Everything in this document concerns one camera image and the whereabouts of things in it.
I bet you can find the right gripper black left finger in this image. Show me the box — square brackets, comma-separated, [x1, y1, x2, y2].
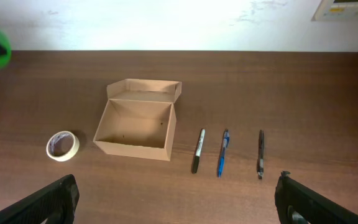
[0, 174, 80, 224]

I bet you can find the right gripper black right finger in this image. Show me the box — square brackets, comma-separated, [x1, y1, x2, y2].
[275, 171, 358, 224]

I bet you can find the cream masking tape roll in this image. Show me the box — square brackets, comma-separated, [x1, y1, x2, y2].
[45, 131, 80, 162]

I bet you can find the brown cardboard box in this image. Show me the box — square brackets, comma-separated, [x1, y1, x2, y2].
[93, 78, 182, 161]

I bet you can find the black and white sharpie marker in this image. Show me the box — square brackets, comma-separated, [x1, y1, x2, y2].
[191, 129, 206, 174]

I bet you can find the black ballpoint pen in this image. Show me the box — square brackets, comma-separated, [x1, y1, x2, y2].
[257, 130, 265, 180]

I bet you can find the white wall control panel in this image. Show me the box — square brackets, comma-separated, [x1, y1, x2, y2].
[312, 0, 358, 21]

